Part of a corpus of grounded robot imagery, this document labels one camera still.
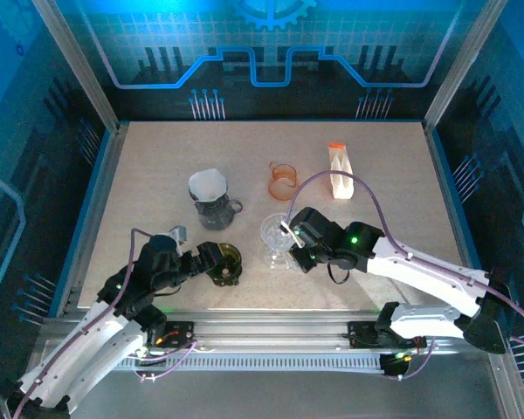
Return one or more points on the olive green coffee dripper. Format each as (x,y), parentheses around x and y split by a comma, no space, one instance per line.
(229,270)

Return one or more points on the smoke grey coffee dripper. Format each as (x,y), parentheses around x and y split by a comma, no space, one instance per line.
(216,216)

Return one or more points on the clear glass carafe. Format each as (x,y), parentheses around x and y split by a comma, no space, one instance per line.
(273,231)

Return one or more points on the white paper coffee filter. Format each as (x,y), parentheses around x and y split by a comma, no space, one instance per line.
(207,185)

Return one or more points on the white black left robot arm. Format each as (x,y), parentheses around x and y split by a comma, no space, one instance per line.
(70,353)

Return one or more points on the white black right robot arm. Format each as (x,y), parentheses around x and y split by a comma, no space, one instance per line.
(441,270)

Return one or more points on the cream filter holder orange cap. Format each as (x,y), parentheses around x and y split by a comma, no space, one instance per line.
(341,183)

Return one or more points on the orange translucent coffee dripper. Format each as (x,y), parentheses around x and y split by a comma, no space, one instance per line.
(281,195)

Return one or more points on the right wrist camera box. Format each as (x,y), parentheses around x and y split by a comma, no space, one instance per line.
(293,235)

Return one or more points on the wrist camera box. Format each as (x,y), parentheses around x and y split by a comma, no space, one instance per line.
(293,235)
(180,233)

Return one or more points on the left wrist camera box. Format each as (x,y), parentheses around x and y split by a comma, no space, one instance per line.
(180,233)

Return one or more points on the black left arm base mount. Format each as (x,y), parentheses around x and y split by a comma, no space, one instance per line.
(181,331)

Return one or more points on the aluminium side rail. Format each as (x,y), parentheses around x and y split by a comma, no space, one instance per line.
(95,227)

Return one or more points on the aluminium front rail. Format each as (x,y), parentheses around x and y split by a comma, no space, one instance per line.
(266,329)

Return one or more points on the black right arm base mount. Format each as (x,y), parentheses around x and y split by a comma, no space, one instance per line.
(362,336)

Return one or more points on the aluminium frame post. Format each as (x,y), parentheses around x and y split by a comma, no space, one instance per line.
(511,388)
(462,65)
(80,65)

